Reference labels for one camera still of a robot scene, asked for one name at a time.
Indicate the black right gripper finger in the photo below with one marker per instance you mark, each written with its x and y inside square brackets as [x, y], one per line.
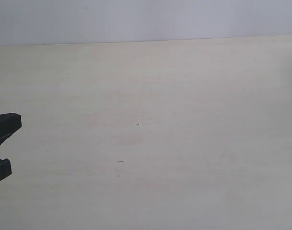
[5, 168]

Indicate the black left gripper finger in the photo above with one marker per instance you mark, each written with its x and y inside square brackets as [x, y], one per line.
[9, 124]

